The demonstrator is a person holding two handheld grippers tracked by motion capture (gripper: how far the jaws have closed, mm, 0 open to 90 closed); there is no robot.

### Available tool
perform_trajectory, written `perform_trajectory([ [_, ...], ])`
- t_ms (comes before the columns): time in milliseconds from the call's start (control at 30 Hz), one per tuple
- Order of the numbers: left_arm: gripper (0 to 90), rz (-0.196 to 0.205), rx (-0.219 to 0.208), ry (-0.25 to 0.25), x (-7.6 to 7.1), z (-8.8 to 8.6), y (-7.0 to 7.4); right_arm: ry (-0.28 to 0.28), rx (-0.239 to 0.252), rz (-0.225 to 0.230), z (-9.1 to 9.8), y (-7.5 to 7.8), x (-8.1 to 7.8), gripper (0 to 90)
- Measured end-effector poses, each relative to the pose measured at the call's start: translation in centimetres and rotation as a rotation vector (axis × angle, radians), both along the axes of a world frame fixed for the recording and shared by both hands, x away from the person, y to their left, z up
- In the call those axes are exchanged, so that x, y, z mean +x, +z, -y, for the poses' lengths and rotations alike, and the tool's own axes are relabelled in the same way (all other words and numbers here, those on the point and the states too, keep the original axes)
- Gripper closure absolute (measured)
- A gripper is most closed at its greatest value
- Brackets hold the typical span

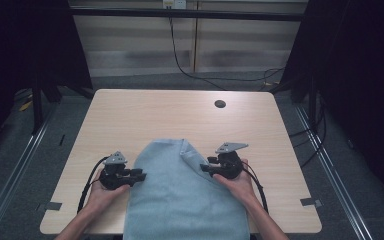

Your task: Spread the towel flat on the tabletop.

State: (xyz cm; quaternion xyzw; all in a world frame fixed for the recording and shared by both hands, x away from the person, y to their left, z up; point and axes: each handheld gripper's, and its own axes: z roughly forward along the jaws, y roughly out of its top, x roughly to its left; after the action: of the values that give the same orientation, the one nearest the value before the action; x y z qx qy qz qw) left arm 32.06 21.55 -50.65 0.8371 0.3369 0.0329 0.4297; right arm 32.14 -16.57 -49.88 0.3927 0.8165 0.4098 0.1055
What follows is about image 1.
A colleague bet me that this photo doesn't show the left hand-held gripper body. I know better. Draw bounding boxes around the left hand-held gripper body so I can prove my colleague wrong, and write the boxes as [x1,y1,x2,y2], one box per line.
[98,150,138,191]

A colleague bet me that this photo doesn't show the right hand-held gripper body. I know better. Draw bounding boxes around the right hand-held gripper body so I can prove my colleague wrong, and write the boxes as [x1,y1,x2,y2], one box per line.
[212,142,250,180]

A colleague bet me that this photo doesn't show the light blue towel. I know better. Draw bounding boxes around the light blue towel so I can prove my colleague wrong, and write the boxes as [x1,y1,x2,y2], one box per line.
[123,138,251,240]

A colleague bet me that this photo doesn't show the person's right hand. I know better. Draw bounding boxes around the person's right hand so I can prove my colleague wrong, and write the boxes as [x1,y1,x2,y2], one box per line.
[212,158,258,205]

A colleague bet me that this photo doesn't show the person's left hand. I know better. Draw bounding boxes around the person's left hand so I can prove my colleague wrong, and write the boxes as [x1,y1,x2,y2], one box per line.
[87,168,131,210]

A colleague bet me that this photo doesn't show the grey tape strip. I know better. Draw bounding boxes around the grey tape strip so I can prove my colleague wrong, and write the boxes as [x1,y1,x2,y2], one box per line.
[45,201,63,212]
[299,197,323,208]

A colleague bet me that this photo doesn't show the black metal stand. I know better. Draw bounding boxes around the black metal stand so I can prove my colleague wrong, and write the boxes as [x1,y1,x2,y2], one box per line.
[307,74,318,126]
[31,74,45,135]

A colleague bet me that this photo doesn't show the black horizontal bar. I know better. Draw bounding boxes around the black horizontal bar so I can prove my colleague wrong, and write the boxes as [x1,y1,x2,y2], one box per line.
[69,7,305,23]

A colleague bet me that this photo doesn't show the dark curtain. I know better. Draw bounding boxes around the dark curtain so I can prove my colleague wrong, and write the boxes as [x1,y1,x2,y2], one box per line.
[0,0,94,161]
[273,0,384,204]

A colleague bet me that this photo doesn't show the left hand-held gripper black cable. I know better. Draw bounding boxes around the left hand-held gripper black cable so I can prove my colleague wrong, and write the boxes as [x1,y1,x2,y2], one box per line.
[76,155,111,215]

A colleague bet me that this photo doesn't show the hand-held gripper black cable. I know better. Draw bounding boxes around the hand-held gripper black cable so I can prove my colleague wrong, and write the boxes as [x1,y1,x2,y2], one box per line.
[76,155,111,215]
[241,162,270,214]

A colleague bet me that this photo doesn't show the right hand-held gripper black cable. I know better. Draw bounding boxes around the right hand-held gripper black cable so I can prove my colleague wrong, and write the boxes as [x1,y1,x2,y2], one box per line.
[241,162,270,214]

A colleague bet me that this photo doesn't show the black wall cable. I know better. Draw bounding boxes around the black wall cable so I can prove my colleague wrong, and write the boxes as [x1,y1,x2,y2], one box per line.
[167,16,286,92]

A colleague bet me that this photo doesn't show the black floor cables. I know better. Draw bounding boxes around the black floor cables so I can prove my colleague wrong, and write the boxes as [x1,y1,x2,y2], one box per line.
[288,94,328,169]

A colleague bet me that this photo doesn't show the metal floor rail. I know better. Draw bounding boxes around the metal floor rail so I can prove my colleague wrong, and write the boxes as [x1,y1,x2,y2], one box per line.
[0,108,59,240]
[294,104,376,240]

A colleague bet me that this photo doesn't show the white wall socket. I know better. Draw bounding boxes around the white wall socket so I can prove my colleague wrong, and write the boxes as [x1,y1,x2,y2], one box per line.
[162,0,188,10]

